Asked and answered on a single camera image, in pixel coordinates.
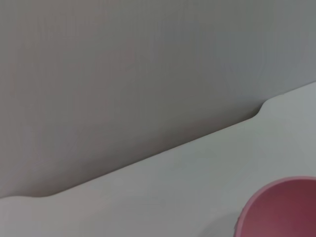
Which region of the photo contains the pink plastic bowl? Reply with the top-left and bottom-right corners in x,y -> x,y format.
234,176 -> 316,237

